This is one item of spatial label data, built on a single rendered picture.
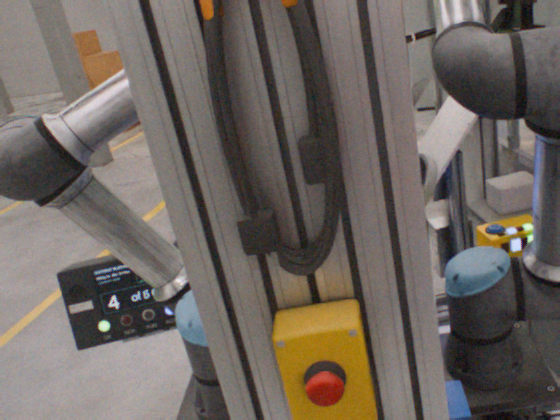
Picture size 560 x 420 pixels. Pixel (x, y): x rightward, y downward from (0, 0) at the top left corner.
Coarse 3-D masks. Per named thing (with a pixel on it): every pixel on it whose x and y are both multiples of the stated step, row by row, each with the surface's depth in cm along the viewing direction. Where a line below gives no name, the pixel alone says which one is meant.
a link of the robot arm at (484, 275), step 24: (456, 264) 100; (480, 264) 98; (504, 264) 96; (456, 288) 97; (480, 288) 95; (504, 288) 95; (456, 312) 99; (480, 312) 97; (504, 312) 96; (480, 336) 99
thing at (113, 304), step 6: (102, 294) 127; (108, 294) 127; (114, 294) 127; (120, 294) 127; (102, 300) 127; (108, 300) 127; (114, 300) 127; (120, 300) 128; (102, 306) 127; (108, 306) 127; (114, 306) 127; (120, 306) 128; (108, 312) 127; (114, 312) 128
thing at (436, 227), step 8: (432, 224) 213; (440, 224) 211; (448, 224) 211; (432, 232) 214; (440, 232) 210; (448, 232) 210; (472, 232) 213; (432, 240) 216; (440, 240) 211; (448, 240) 212; (472, 240) 214; (432, 248) 219; (440, 248) 212; (448, 248) 213; (432, 256) 222; (440, 256) 213; (448, 256) 214; (440, 264) 215; (440, 272) 216
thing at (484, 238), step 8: (520, 216) 156; (528, 216) 155; (488, 224) 154; (504, 224) 153; (512, 224) 152; (520, 224) 151; (528, 224) 151; (480, 232) 152; (488, 232) 149; (504, 232) 148; (520, 232) 147; (528, 232) 147; (480, 240) 153; (488, 240) 147; (496, 240) 146; (504, 240) 146; (512, 240) 147; (512, 256) 149; (520, 256) 149
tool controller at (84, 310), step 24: (72, 264) 133; (96, 264) 126; (120, 264) 127; (72, 288) 124; (96, 288) 126; (120, 288) 127; (144, 288) 128; (72, 312) 126; (96, 312) 127; (120, 312) 128; (96, 336) 127; (120, 336) 128
